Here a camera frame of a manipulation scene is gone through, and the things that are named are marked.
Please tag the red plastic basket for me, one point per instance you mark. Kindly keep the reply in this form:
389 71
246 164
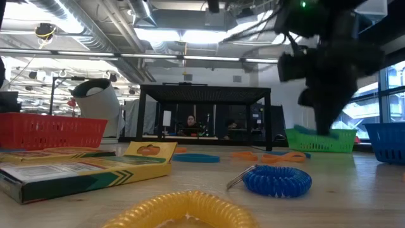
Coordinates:
31 131

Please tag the blue silicone band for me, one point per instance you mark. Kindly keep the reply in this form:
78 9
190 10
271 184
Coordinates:
305 155
196 158

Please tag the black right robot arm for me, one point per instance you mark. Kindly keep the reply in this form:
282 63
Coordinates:
316 19

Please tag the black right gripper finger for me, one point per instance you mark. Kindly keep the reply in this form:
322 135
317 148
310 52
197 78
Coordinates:
329 111

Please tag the suspended linear ceiling light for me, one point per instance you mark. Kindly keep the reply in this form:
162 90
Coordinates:
209 58

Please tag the yellow green crayon box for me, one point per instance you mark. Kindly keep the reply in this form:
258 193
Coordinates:
47 155
79 177

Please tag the blue coil wristband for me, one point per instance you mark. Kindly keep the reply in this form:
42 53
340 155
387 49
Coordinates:
278 182

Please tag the black perforated metal desk riser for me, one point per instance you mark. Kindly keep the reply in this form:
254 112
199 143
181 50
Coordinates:
205 93

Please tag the silver ventilation duct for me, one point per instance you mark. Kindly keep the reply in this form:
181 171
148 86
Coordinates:
95 38

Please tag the grey cover sheet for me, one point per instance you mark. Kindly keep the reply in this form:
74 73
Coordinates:
133 117

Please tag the black window frame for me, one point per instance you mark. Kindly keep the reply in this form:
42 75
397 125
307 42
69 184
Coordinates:
383 104

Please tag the black monitor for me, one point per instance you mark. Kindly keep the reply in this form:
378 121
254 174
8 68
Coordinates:
9 101

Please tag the blue plastic basket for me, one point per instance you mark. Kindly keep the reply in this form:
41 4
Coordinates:
389 142

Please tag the yellow coil wristband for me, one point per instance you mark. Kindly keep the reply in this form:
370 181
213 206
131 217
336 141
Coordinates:
177 206

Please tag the grey wall vent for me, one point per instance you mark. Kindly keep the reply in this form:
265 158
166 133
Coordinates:
188 77
237 78

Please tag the green plastic basket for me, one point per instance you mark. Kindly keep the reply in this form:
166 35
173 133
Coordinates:
316 144

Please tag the black metal stand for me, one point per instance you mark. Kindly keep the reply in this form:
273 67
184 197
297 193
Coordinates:
63 78

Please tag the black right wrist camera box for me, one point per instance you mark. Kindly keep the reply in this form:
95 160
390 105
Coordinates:
291 67

